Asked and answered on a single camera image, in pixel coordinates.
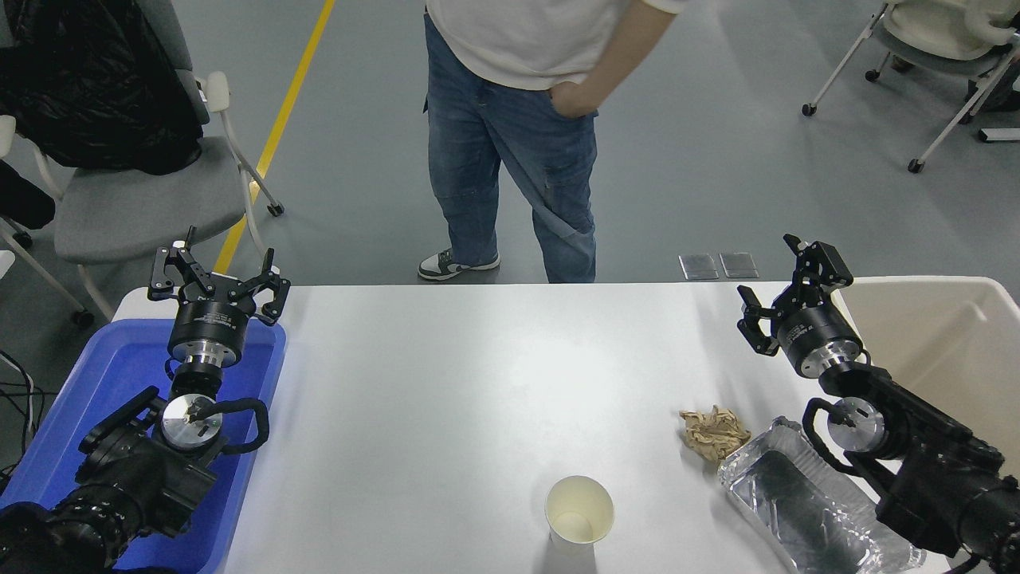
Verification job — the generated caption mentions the white framed black chair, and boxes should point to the white framed black chair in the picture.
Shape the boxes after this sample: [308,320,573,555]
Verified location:
[0,116,95,328]

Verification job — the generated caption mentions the blue plastic tray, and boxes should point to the blue plastic tray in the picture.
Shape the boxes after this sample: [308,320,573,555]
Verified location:
[0,319,286,574]

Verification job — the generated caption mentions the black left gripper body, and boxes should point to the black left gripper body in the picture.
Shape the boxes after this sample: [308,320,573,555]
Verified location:
[167,277,257,352]

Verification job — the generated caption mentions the large pale bin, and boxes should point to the large pale bin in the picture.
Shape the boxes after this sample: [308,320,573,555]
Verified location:
[829,276,1020,479]

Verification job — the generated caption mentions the white wheeled chair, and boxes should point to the white wheeled chair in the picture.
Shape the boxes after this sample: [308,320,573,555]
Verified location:
[802,0,1020,174]

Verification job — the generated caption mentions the crumpled tan paper ball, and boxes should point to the crumpled tan paper ball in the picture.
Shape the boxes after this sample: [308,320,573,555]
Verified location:
[679,406,751,465]

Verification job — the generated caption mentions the person's hand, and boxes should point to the person's hand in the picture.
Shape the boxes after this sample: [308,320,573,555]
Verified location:
[548,81,600,120]

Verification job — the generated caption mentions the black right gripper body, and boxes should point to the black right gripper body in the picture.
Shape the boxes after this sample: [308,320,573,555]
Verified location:
[777,303,861,374]

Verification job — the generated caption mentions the white paper cup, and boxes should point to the white paper cup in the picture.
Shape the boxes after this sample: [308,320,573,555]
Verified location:
[545,476,615,555]

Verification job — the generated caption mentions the silver foil tray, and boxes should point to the silver foil tray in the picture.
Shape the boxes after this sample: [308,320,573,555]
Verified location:
[717,416,927,574]

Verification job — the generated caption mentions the black cables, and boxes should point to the black cables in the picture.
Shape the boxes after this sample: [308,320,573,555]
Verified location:
[0,351,39,479]

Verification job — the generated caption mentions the person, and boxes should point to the person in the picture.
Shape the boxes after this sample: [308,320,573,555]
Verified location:
[418,0,690,284]

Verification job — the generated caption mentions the grey seat chair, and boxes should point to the grey seat chair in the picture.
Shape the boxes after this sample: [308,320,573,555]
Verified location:
[32,0,285,320]

